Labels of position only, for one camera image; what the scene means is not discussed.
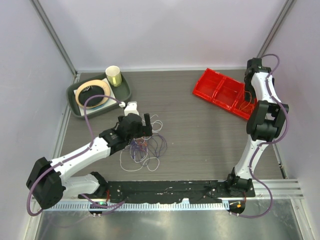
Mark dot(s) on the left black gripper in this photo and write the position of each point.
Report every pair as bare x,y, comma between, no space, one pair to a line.
145,131

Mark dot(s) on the dark green plastic tray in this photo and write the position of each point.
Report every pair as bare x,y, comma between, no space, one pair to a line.
122,93

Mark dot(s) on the red plastic divided bin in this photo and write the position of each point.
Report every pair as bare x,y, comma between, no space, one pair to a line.
224,92

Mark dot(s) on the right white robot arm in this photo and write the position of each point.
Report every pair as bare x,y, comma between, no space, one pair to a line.
264,126

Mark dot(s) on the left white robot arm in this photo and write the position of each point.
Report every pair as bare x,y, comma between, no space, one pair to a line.
52,180

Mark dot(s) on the cream yellow mug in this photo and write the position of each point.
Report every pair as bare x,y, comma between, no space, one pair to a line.
113,75

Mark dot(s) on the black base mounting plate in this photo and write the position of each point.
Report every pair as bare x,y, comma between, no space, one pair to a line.
170,192

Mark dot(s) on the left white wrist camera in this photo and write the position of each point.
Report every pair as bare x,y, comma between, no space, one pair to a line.
129,108

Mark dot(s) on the slotted cable duct rail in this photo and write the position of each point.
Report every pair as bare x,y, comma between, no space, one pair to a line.
183,206

